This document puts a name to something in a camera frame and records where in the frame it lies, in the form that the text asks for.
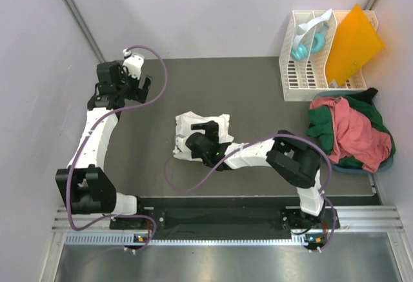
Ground green t shirt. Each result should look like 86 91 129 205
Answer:
305 87 396 168

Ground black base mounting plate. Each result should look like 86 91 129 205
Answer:
109 196 339 231

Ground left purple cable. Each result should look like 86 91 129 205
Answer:
66 45 169 256

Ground white plastic file organizer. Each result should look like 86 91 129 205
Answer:
279 10 367 101

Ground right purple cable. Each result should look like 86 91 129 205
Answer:
164 135 338 254

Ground purple cable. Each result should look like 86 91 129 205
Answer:
164 135 338 254
66 45 169 256

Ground white printed t shirt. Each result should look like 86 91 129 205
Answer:
173 111 234 161

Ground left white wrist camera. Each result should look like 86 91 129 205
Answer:
123 48 145 80

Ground teal white headphones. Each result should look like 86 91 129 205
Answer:
290 9 333 61

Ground aluminium frame rail front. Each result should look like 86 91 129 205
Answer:
51 206 406 233

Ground pink t shirt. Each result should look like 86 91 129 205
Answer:
309 97 393 174

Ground orange plastic folder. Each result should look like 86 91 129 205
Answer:
325 5 385 87

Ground aluminium corner post left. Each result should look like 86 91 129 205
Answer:
62 0 106 63

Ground grey slotted cable duct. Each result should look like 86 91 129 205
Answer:
65 232 324 247

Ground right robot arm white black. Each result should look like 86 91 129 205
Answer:
176 121 326 228

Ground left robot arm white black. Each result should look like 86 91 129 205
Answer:
55 54 152 228

